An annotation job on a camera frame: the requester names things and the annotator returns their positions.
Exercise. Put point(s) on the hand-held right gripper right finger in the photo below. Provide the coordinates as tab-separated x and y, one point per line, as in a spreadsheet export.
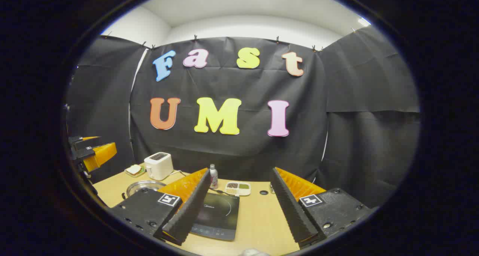
290	211

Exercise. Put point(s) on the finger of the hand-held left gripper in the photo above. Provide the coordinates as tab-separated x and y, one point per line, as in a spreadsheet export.
101	155
80	143

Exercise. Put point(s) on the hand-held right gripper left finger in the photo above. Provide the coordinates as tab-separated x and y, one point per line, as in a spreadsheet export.
187	215

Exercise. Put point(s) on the black induction cooktop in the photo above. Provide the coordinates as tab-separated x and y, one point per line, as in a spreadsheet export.
219	215

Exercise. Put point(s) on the stainless steel pot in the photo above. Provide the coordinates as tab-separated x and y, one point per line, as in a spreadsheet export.
144	186

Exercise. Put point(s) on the white bread sandwich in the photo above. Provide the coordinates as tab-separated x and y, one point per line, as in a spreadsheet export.
134	169

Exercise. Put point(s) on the small sandwich plate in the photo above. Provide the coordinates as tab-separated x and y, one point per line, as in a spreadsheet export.
141	172

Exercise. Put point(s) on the silver drink bottle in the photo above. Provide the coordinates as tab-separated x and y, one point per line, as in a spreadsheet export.
213	177

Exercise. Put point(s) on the white toaster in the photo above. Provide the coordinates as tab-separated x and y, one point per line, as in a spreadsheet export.
159	166

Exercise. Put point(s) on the white divided bean dish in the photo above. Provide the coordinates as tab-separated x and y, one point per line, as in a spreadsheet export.
238	188

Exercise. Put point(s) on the ceiling light panel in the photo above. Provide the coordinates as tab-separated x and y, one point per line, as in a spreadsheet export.
363	22

